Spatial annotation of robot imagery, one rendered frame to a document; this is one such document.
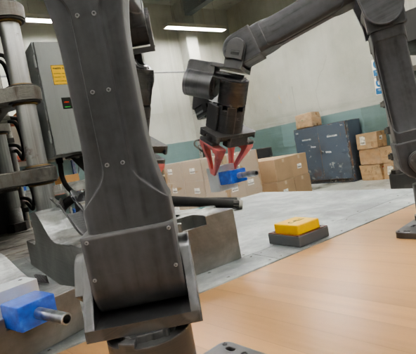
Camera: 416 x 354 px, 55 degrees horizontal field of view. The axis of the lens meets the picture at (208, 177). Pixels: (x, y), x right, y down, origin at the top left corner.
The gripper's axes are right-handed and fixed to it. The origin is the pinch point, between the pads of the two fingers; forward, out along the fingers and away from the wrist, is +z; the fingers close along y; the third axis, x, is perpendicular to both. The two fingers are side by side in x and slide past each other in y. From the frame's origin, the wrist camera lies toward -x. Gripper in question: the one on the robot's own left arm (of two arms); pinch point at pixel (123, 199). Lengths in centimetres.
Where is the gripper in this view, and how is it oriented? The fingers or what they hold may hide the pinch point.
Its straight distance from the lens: 61.6
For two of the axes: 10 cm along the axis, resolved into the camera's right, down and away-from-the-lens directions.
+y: -8.4, 0.5, -5.4
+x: 5.3, 3.1, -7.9
